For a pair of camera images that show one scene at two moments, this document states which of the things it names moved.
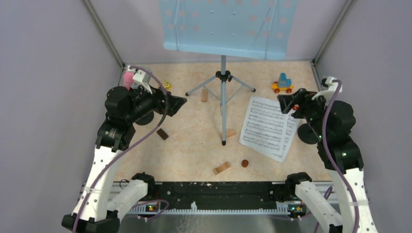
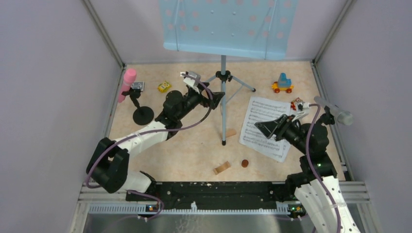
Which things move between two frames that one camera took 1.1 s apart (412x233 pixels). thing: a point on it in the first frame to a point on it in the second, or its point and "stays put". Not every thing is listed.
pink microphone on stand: [127, 80] stays put
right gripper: [301, 96] to [269, 127]
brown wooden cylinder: [245, 163] stays put
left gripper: [157, 98] to [216, 96]
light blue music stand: [254, 29] stays put
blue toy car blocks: [283, 84] stays put
